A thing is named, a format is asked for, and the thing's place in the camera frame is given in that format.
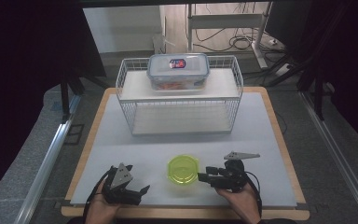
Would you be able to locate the green round plastic container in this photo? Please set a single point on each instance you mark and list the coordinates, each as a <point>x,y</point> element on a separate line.
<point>182,169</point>

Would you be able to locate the white table mat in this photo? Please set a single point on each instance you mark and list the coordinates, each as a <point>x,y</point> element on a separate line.
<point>155,149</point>

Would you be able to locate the clear rectangular food container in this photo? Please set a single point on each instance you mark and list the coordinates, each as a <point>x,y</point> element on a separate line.
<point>178,71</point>

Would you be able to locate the black metal stand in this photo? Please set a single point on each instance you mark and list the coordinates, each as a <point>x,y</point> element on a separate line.
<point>70,90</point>
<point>318,90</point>

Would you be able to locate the person's left hand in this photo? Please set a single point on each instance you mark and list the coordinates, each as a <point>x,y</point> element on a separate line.
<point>101,205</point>

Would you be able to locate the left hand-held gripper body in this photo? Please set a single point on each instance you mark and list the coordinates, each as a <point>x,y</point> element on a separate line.
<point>119,186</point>

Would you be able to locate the white metal desk frame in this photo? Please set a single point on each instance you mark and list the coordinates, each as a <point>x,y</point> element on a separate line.
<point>227,21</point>

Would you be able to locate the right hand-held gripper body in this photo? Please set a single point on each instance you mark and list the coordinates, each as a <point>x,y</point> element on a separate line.
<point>233,177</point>

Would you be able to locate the aluminium rail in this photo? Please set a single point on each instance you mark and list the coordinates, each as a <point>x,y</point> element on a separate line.
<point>48,161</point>
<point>335,152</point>

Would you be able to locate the person's right hand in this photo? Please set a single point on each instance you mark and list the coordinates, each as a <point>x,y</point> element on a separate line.
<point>240,199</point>

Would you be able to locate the white power strip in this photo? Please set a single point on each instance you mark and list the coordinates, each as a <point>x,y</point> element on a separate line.
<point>282,69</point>

